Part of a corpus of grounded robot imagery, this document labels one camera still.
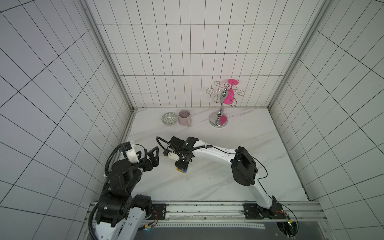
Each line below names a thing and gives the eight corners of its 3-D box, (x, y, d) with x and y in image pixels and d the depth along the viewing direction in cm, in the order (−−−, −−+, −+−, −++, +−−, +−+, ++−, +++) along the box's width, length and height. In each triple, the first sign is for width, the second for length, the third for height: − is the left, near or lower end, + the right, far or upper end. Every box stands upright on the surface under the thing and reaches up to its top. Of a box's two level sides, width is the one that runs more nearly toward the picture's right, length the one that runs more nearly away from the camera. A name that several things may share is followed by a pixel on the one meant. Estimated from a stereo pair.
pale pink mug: (178, 127, 109) (177, 121, 104) (179, 115, 117) (179, 109, 111) (191, 127, 109) (191, 121, 104) (191, 115, 117) (191, 109, 111)
